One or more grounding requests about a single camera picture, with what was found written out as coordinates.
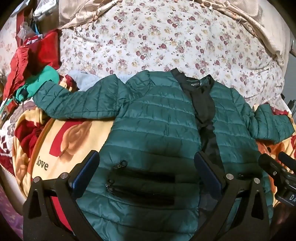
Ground clear plastic bag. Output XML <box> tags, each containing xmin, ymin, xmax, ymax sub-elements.
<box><xmin>18</xmin><ymin>22</ymin><xmax>36</xmax><ymax>39</ymax></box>

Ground dark red floral blanket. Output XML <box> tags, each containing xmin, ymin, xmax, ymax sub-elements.
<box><xmin>0</xmin><ymin>102</ymin><xmax>35</xmax><ymax>172</ymax></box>

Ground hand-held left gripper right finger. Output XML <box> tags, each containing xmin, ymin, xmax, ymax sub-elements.
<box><xmin>194</xmin><ymin>152</ymin><xmax>271</xmax><ymax>241</ymax></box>

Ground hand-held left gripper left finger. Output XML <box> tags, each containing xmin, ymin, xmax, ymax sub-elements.
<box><xmin>22</xmin><ymin>150</ymin><xmax>100</xmax><ymax>241</ymax></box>

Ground beige fringed bedspread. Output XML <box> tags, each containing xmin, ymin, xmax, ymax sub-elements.
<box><xmin>58</xmin><ymin>0</ymin><xmax>293</xmax><ymax>67</ymax></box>

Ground black clothing tag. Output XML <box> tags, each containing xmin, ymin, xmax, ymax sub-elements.
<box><xmin>0</xmin><ymin>100</ymin><xmax>12</xmax><ymax>128</ymax></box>

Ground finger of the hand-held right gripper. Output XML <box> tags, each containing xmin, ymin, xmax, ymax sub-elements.
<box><xmin>279</xmin><ymin>152</ymin><xmax>296</xmax><ymax>173</ymax></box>
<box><xmin>258</xmin><ymin>154</ymin><xmax>286</xmax><ymax>180</ymax></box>

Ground dark green puffer jacket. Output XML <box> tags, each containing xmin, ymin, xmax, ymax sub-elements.
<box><xmin>33</xmin><ymin>68</ymin><xmax>295</xmax><ymax>241</ymax></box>

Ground purple patterned cloth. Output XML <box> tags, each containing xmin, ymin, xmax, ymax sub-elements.
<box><xmin>0</xmin><ymin>185</ymin><xmax>26</xmax><ymax>241</ymax></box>

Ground yellow red printed blanket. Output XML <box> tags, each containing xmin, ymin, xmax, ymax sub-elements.
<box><xmin>0</xmin><ymin>74</ymin><xmax>296</xmax><ymax>223</ymax></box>

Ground teal green garment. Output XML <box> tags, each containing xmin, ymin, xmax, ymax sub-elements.
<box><xmin>16</xmin><ymin>65</ymin><xmax>59</xmax><ymax>102</ymax></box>

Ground white floral quilt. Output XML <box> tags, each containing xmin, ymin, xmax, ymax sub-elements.
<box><xmin>57</xmin><ymin>0</ymin><xmax>287</xmax><ymax>109</ymax></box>

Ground red garment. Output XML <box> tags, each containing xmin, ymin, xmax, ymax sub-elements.
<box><xmin>3</xmin><ymin>30</ymin><xmax>62</xmax><ymax>109</ymax></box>

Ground light blue cloth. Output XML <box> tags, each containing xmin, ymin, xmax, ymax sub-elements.
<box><xmin>69</xmin><ymin>70</ymin><xmax>130</xmax><ymax>91</ymax></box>

